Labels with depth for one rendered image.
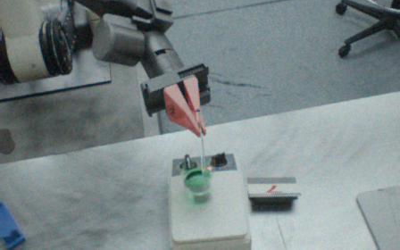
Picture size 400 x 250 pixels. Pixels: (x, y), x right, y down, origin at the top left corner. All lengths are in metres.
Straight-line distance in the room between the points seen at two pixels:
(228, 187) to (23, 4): 0.88
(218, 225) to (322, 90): 1.40
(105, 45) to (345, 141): 0.52
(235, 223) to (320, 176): 0.23
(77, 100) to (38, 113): 0.13
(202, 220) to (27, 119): 0.99
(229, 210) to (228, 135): 0.23
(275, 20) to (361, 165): 1.55
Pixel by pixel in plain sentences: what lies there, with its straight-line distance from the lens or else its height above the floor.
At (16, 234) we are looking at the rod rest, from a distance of 0.91.
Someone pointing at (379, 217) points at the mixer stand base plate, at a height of 0.76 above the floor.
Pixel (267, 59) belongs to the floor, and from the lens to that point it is 2.19.
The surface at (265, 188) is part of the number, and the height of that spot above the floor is 0.77.
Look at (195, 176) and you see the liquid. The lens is 0.75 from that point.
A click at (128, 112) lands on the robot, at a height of 0.37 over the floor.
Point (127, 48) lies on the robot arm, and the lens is 0.69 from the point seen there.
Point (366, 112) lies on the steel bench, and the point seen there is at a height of 0.75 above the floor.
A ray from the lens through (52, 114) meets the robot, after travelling 1.61.
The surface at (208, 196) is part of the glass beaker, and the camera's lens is 0.75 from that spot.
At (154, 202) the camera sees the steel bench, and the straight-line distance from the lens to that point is 0.89.
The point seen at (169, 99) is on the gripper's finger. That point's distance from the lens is 0.65.
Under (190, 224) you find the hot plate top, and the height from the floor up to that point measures 0.84.
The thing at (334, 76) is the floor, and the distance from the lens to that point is 2.15.
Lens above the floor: 1.51
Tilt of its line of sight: 50 degrees down
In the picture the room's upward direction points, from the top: 6 degrees counter-clockwise
